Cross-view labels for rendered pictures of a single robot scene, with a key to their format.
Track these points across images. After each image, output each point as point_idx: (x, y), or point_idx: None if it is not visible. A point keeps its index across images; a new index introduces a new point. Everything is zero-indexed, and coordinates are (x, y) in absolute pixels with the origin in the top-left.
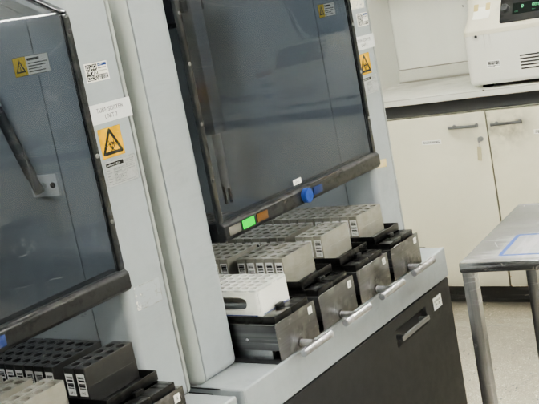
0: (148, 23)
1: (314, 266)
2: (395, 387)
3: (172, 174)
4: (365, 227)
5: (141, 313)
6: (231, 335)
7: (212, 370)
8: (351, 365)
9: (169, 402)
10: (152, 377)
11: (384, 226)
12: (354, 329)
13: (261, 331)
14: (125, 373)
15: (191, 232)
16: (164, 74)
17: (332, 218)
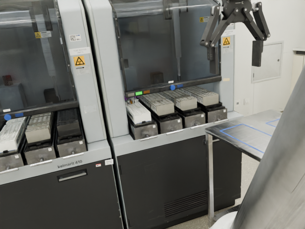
0: (103, 22)
1: (174, 111)
2: (197, 157)
3: (107, 73)
4: (207, 101)
5: (86, 114)
6: (130, 126)
7: (116, 135)
8: (174, 146)
9: (77, 143)
10: (79, 133)
11: (218, 102)
12: (178, 136)
13: (132, 128)
14: (74, 130)
15: (113, 92)
16: (108, 40)
17: (198, 95)
